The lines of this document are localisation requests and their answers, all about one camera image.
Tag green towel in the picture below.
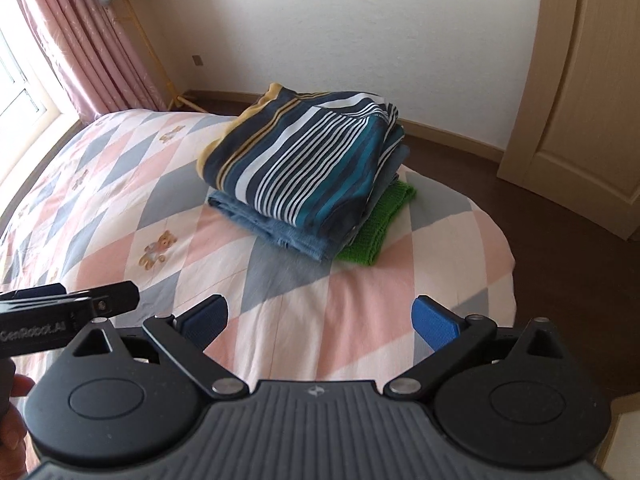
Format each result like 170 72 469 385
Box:
336 179 416 266

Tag yellow clothes rack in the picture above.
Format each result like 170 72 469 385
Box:
120 0 207 114

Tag person's left hand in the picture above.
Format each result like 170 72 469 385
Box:
0 404 27 480

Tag wooden door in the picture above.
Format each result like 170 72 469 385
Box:
498 0 639 240

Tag pink grey checkered bedspread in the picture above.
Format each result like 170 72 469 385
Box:
1 110 516 384

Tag blue folded jeans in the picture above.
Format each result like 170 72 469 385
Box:
208 143 409 262

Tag pink curtain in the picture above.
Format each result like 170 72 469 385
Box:
20 0 167 124

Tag navy teal striped sweater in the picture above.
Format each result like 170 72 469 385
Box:
196 82 404 220

